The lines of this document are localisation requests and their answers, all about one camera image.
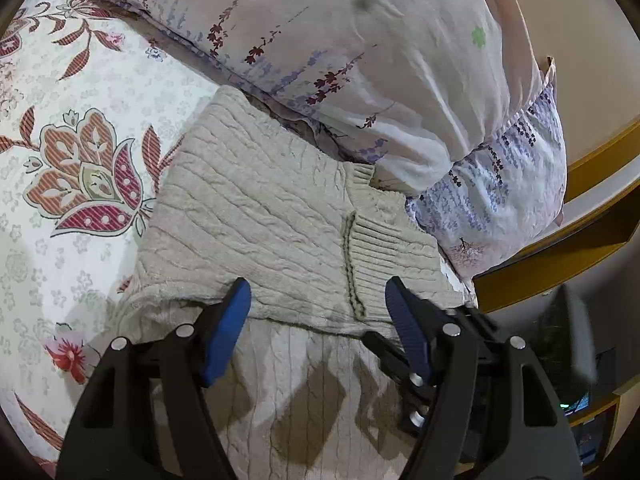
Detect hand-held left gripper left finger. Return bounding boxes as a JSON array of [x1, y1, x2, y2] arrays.
[[55, 277, 252, 480]]

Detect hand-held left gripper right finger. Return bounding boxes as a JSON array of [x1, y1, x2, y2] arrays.
[[385, 276, 586, 480]]

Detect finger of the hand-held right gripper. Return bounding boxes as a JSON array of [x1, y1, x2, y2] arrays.
[[361, 330, 438, 433]]

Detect pink floral pillow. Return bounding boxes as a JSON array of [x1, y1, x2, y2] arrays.
[[70, 0, 568, 281]]

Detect red floral bed sheet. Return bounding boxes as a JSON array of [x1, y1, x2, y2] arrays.
[[0, 0, 226, 466]]

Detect beige cable knit sweater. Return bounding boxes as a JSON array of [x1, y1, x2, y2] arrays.
[[107, 85, 481, 480]]

